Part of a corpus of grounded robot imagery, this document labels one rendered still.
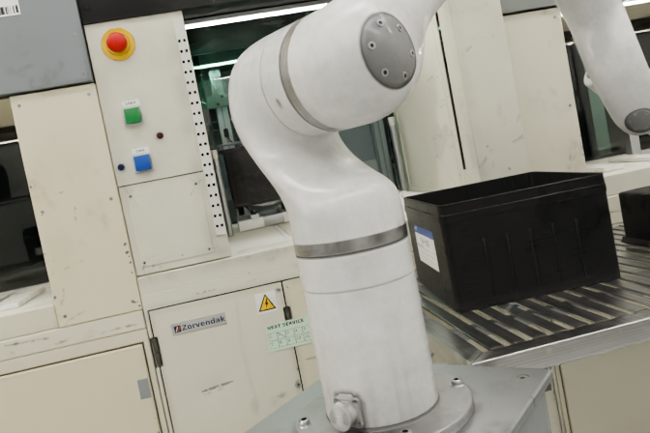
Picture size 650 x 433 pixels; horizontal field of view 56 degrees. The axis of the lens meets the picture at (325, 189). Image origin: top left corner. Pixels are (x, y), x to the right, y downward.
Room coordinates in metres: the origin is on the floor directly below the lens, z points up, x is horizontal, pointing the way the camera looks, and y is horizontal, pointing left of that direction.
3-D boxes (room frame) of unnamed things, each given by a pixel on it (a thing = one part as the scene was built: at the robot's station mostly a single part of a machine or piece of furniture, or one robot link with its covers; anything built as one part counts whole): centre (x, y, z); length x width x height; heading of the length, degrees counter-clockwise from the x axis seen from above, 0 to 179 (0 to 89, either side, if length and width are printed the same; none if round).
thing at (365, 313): (0.64, -0.02, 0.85); 0.19 x 0.19 x 0.18
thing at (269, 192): (1.93, 0.18, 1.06); 0.24 x 0.20 x 0.32; 100
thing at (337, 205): (0.67, 0.00, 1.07); 0.19 x 0.12 x 0.24; 38
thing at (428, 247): (1.09, -0.29, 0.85); 0.28 x 0.28 x 0.17; 4
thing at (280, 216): (1.93, 0.18, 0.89); 0.22 x 0.21 x 0.04; 9
